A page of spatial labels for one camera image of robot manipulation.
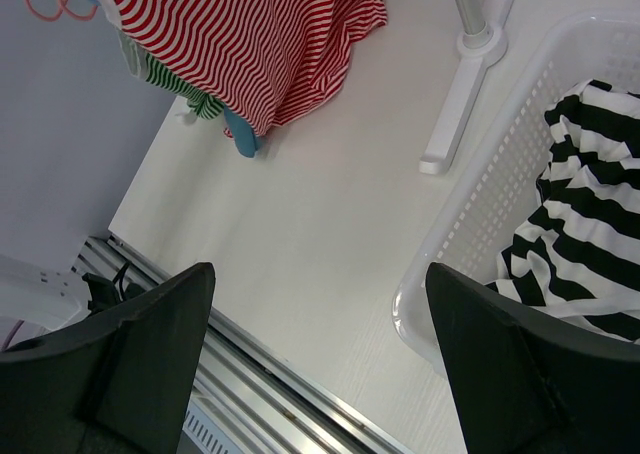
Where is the white plastic mesh basket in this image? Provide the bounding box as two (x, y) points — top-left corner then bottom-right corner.
(391, 9), (639, 376)

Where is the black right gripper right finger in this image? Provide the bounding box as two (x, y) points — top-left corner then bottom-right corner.
(425, 263), (639, 453)

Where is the pink hanger with red top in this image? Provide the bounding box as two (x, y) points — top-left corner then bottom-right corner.
(23, 0), (99, 23)

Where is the silver and white clothes rack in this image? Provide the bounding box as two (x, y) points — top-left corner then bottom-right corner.
(419, 0), (514, 175)

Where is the red white striped tank top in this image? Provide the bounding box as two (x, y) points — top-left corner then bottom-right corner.
(98, 0), (388, 136)

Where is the white slotted cable duct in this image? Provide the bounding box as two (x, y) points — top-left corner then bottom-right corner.
(183, 397), (246, 453)

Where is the green white striped tank top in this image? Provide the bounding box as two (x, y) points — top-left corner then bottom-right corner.
(117, 30), (224, 122)

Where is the blue tank top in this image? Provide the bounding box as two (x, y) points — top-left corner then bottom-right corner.
(223, 106), (261, 158)

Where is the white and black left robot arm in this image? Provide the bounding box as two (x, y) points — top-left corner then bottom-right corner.
(1, 255), (144, 345)

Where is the black white striped tank top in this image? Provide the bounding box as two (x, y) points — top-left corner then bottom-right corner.
(489, 80), (639, 344)

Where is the aluminium mounting rail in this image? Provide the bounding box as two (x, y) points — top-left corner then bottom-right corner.
(74, 231), (416, 454)

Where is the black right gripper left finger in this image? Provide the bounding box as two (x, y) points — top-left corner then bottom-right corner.
(1, 263), (216, 453)

